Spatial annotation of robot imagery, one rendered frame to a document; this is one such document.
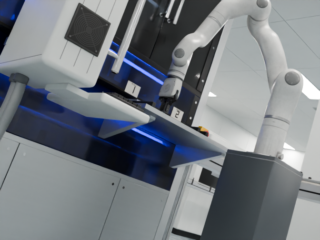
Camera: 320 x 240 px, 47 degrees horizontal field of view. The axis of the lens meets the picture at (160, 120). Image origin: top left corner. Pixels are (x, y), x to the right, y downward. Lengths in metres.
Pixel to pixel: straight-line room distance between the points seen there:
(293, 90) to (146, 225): 1.04
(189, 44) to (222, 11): 0.26
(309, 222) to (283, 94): 1.64
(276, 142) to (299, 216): 1.58
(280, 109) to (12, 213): 1.23
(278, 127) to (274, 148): 0.10
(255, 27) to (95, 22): 1.00
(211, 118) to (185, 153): 7.18
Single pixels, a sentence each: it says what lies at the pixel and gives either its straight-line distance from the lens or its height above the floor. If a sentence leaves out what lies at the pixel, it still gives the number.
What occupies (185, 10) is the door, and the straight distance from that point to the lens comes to 2.17.
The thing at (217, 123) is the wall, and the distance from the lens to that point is 9.36.
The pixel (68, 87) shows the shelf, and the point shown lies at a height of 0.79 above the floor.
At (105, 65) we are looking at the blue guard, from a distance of 1.80.
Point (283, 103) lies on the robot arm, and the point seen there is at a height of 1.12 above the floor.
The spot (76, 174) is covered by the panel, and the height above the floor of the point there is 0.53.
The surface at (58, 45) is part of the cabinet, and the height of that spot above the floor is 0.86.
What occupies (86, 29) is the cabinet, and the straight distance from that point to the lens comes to 1.12.
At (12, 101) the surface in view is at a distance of 1.35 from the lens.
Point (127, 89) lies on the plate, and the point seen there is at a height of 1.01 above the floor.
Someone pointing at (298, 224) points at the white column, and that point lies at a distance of 3.20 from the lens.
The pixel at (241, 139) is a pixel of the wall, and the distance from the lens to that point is 10.19.
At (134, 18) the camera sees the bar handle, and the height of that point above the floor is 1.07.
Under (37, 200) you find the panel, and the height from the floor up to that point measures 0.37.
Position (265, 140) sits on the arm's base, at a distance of 1.68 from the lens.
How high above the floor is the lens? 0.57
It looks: 11 degrees up
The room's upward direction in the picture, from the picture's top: 19 degrees clockwise
